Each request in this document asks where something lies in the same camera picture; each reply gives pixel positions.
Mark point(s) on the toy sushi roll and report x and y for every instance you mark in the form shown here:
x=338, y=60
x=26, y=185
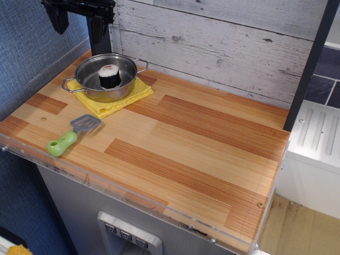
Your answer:
x=109, y=76

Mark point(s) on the silver dispenser button panel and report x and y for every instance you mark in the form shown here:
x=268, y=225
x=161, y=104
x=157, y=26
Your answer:
x=121, y=237

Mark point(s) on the yellow object bottom left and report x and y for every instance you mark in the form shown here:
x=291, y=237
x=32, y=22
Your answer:
x=18, y=250

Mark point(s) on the green handled grey spatula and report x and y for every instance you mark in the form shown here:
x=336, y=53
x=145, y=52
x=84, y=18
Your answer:
x=83, y=123

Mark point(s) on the dark vertical post right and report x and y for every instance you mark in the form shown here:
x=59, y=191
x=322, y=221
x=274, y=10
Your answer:
x=315, y=52

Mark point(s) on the yellow cloth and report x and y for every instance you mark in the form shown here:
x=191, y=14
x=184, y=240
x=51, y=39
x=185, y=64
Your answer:
x=104, y=106

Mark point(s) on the stainless steel pot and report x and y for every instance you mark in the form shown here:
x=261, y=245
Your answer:
x=86, y=74

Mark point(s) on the grey toy fridge cabinet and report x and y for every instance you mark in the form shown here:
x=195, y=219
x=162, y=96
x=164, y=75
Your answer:
x=79, y=197

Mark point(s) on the dark vertical post left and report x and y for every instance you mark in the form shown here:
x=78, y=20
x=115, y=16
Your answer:
x=100, y=41

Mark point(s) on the dark vertical post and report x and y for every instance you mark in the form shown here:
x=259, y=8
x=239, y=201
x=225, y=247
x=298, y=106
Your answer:
x=315, y=52
x=100, y=41

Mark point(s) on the clear acrylic table guard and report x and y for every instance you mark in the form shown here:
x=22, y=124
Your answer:
x=214, y=188

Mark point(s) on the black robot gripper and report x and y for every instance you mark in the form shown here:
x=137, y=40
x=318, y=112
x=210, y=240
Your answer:
x=58, y=14

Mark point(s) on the white toy sink unit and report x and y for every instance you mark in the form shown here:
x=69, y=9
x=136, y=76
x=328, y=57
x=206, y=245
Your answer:
x=309, y=174

